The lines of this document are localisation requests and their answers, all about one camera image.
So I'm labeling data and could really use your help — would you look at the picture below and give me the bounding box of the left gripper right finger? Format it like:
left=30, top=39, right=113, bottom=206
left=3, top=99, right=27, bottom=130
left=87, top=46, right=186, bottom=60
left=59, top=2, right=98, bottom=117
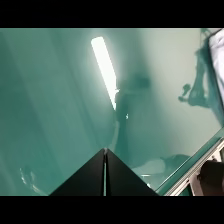
left=105, top=148, right=160, bottom=197

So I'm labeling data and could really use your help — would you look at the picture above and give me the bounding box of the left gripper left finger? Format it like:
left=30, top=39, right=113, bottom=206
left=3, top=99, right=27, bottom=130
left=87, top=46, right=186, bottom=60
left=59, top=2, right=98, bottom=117
left=49, top=148, right=107, bottom=197

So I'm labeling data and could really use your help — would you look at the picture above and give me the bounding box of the lavender garment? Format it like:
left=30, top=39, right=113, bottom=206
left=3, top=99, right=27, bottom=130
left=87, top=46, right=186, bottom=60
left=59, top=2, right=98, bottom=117
left=207, top=29, right=224, bottom=105

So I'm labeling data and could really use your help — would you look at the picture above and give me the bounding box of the silver frame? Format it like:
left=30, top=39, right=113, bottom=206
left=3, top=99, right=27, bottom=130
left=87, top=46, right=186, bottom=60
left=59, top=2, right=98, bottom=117
left=164, top=137, right=224, bottom=197

